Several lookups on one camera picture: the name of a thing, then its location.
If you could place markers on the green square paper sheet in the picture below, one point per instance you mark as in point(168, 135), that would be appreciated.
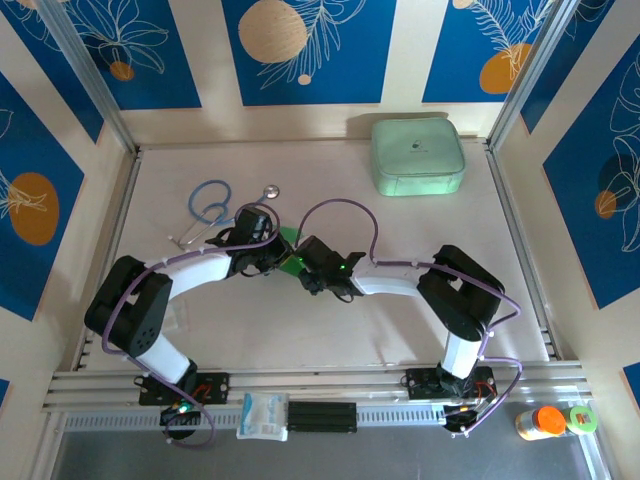
point(292, 268)

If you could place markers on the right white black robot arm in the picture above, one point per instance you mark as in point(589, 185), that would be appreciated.
point(385, 287)

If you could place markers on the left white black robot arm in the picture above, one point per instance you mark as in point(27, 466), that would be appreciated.
point(200, 270)

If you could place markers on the blue stethoscope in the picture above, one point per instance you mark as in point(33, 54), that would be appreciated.
point(271, 190)

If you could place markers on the clear plastic packet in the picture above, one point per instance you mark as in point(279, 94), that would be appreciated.
point(179, 317)

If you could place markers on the mint green zip case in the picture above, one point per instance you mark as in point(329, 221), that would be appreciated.
point(417, 150)

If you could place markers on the white gauze packet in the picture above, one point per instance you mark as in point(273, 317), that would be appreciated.
point(262, 415)

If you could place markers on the black slotted block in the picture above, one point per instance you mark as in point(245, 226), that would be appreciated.
point(322, 417)

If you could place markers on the orange lid jar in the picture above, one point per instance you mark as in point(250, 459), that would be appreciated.
point(550, 420)

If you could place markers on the green lidded container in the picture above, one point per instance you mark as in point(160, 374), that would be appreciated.
point(582, 419)

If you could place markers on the aluminium cross rail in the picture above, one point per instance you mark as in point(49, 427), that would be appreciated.
point(325, 382)

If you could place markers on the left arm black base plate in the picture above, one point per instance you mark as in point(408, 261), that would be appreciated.
point(217, 387)

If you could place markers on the aluminium side rail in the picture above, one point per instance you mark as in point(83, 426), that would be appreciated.
point(114, 235)
point(505, 190)

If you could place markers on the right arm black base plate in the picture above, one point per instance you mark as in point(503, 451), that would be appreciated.
point(420, 382)

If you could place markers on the aluminium frame post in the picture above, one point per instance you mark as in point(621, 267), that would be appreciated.
point(535, 65)
point(90, 75)

